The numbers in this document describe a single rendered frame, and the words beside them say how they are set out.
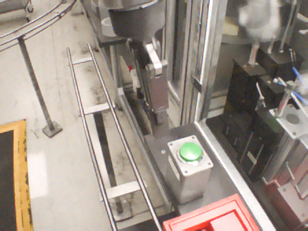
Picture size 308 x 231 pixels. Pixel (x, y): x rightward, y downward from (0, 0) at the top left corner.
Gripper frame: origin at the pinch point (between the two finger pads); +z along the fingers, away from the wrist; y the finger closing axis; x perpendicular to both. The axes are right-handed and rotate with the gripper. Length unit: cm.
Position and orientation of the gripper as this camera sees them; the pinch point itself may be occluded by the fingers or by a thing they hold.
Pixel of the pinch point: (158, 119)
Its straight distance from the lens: 46.0
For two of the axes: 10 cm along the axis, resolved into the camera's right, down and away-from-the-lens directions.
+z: 1.7, 7.7, 6.1
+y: -3.1, -5.5, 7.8
